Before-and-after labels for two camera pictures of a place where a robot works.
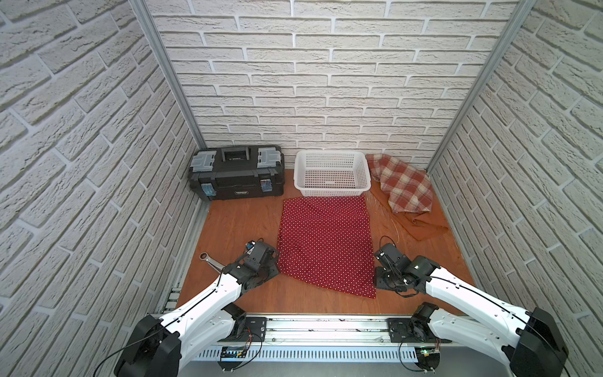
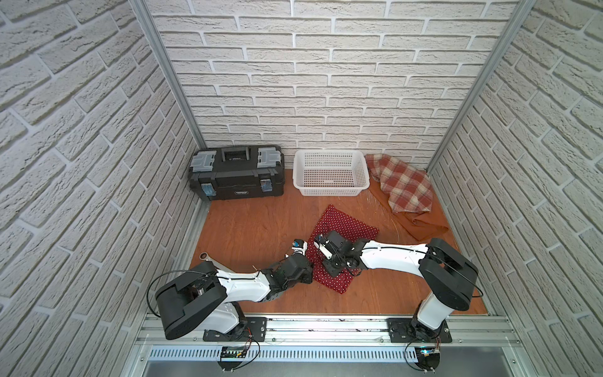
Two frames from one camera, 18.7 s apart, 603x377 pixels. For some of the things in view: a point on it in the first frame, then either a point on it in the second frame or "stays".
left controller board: [232, 356] stays
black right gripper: [377, 276] -> [329, 269]
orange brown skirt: [421, 224] stays
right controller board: [428, 357] stays
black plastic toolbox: [235, 172] stays
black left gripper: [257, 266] -> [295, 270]
